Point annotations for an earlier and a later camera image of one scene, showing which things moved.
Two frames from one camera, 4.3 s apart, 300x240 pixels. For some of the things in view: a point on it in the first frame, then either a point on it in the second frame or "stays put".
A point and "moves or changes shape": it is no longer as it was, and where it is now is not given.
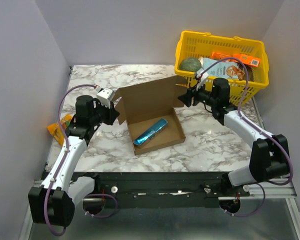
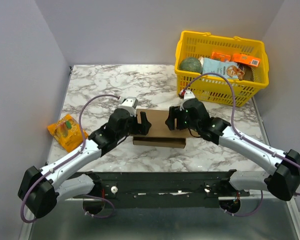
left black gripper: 112,113 → 142,128
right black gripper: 193,94 → 179,119
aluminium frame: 280,217 stays put
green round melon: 190,64 stays put
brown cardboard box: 148,110 moves or changes shape
